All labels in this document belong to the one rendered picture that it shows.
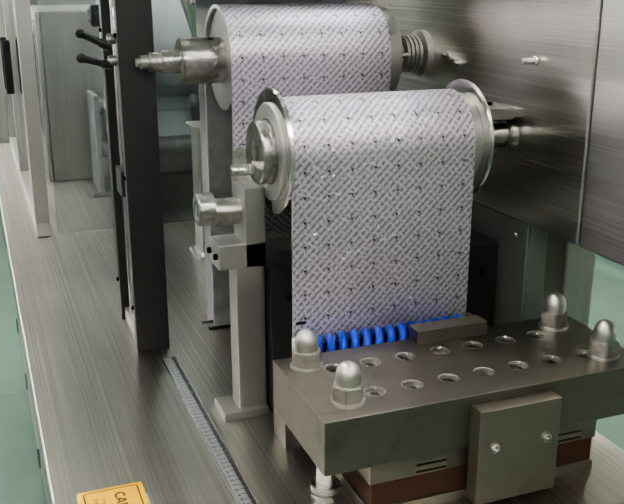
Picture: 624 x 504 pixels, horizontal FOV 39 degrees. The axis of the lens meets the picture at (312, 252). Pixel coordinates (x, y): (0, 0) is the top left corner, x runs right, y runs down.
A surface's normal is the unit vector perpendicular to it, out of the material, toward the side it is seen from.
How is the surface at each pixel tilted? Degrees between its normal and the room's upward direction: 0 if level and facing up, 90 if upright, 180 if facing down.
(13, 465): 0
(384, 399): 0
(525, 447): 90
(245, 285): 90
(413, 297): 90
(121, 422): 0
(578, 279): 90
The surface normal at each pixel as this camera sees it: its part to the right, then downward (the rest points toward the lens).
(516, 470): 0.36, 0.28
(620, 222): -0.93, 0.11
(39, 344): 0.00, -0.95
